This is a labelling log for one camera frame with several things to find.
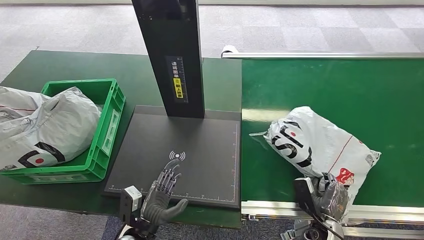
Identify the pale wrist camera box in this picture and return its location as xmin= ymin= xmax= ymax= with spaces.
xmin=293 ymin=177 xmax=321 ymax=216
xmin=118 ymin=185 xmax=144 ymax=226

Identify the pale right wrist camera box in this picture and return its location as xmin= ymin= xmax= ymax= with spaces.
xmin=293 ymin=177 xmax=321 ymax=216

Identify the white courier bag black logo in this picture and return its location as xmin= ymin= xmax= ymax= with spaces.
xmin=0 ymin=86 xmax=102 ymax=171

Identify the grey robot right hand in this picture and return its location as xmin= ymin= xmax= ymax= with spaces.
xmin=310 ymin=172 xmax=350 ymax=222

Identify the dark green table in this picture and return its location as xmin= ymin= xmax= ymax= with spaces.
xmin=0 ymin=50 xmax=243 ymax=230

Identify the white courier bag red line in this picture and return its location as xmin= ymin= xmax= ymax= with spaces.
xmin=0 ymin=86 xmax=51 ymax=124

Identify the black scanner column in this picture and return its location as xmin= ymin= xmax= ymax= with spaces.
xmin=131 ymin=0 xmax=206 ymax=119

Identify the green plastic crate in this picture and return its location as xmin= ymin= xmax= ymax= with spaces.
xmin=0 ymin=78 xmax=127 ymax=185

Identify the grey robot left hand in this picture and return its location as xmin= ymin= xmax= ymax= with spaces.
xmin=140 ymin=158 xmax=190 ymax=228

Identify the white courier bag red print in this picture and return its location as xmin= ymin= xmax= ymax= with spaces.
xmin=250 ymin=105 xmax=382 ymax=213

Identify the yellow sticker on column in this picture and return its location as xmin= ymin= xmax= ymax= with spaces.
xmin=172 ymin=77 xmax=184 ymax=99

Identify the grey conveyor support bracket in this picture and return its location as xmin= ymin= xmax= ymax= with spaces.
xmin=280 ymin=220 xmax=312 ymax=240

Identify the aluminium conveyor side rail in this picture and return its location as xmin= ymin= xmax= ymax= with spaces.
xmin=241 ymin=200 xmax=424 ymax=227
xmin=221 ymin=45 xmax=424 ymax=61

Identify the green conveyor belt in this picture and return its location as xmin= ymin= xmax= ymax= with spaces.
xmin=241 ymin=58 xmax=424 ymax=208

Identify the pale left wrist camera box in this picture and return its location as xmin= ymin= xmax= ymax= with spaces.
xmin=118 ymin=185 xmax=144 ymax=226

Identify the black scanner platform with ruler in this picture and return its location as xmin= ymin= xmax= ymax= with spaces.
xmin=103 ymin=105 xmax=242 ymax=210

